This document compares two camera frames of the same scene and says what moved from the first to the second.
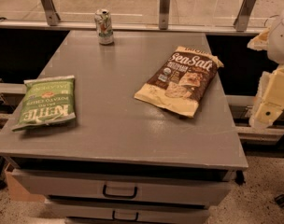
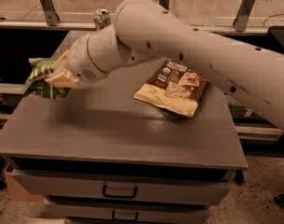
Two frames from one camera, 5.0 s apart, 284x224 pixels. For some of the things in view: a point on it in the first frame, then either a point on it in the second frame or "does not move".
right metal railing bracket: [241, 21] does not move
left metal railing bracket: [51, 16] does not move
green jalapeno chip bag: [47, 101] to [43, 88]
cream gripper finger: [260, 42] to [80, 64]
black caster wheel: [283, 200] does not move
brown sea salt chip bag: [181, 83] does not move
